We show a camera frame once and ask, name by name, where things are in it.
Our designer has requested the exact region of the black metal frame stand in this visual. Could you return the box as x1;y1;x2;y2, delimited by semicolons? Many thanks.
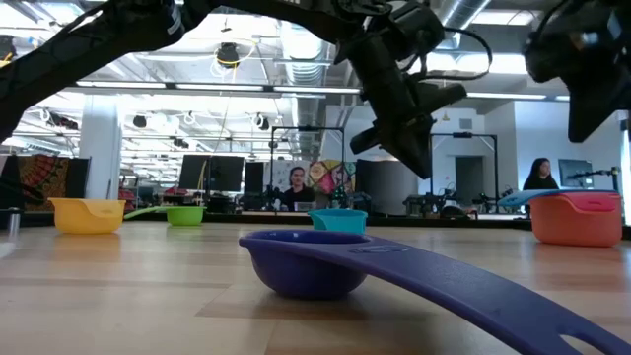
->
429;131;500;208
269;125;346;214

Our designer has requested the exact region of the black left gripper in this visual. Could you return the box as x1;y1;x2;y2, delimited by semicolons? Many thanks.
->
337;29;468;180

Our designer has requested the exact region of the red measuring cup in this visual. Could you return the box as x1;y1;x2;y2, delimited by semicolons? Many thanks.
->
555;190;624;214

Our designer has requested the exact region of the green measuring cup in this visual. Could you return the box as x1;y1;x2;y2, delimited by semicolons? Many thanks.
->
122;205;208;228

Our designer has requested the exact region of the grey partition panel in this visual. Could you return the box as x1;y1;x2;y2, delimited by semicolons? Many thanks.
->
354;157;419;216

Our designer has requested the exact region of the black round ceiling fixture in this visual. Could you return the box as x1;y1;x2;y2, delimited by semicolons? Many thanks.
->
215;41;242;69

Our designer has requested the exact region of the black monitor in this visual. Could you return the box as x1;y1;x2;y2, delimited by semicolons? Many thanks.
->
209;155;246;193
177;154;212;192

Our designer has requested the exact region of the person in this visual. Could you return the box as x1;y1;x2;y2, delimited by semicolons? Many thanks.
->
282;166;317;213
522;157;561;192

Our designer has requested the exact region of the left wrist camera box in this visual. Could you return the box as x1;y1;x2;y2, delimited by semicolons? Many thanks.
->
384;2;448;63

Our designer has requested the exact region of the yellow measuring cup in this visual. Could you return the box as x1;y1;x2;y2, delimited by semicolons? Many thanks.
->
47;197;127;236

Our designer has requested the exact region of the teal measuring cup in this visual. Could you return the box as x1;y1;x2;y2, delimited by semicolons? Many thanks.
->
307;208;370;236

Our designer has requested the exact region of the black aluminium table frame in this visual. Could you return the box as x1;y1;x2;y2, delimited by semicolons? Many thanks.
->
0;209;533;233

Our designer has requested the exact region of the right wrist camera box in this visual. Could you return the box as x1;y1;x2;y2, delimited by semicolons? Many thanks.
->
566;9;627;58

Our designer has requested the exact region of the colourful geometric wall hanging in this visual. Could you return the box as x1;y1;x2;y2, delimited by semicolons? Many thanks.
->
308;159;357;204

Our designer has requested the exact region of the blue measuring cup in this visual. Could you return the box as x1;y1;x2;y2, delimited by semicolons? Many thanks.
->
496;187;620;208

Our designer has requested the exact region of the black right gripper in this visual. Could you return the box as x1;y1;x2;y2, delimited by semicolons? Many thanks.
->
522;21;631;145

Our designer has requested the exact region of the orange measuring cup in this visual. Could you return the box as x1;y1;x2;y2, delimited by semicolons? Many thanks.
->
528;191;624;249

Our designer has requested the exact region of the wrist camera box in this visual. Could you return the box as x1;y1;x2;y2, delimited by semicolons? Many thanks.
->
384;2;448;63
566;9;627;58

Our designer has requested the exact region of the purple measuring cup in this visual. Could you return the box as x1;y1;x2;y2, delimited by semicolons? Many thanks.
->
238;229;631;355

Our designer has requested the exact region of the white building column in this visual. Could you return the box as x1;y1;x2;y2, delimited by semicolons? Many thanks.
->
78;96;123;201

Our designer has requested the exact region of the grey desk monitor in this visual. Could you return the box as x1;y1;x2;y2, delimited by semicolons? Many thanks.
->
557;158;595;188

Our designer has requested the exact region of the silver ventilation duct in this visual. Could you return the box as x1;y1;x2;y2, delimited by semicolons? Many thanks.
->
278;22;332;159

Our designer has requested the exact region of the orange patterned wall hanging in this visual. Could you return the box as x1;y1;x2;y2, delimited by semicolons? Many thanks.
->
0;154;70;212

